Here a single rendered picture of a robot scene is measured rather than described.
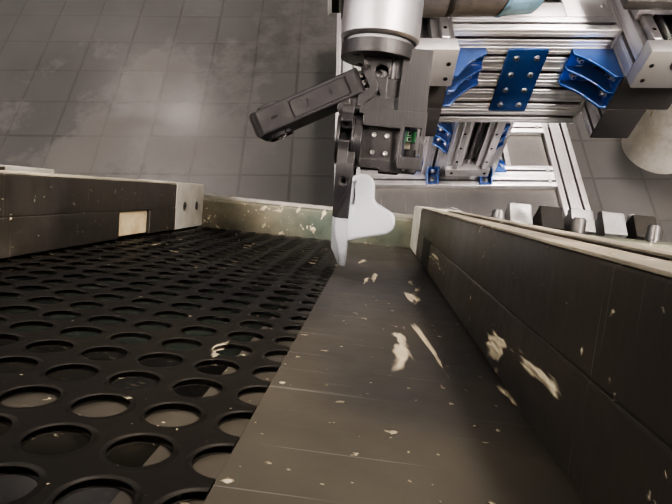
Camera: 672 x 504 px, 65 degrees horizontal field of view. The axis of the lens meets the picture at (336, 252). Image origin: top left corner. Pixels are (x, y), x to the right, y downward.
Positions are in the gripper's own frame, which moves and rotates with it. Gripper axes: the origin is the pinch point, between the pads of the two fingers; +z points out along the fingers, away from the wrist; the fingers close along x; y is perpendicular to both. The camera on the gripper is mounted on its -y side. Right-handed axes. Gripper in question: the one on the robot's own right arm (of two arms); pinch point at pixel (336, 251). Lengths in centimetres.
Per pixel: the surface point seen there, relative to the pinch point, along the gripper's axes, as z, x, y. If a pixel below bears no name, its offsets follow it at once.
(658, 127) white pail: -42, 156, 104
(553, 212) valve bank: -6, 59, 40
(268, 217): -0.4, 38.0, -14.6
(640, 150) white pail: -34, 167, 105
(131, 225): 0.8, 11.5, -26.5
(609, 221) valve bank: -6, 58, 51
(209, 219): 1.1, 38.0, -25.0
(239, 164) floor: -13, 160, -53
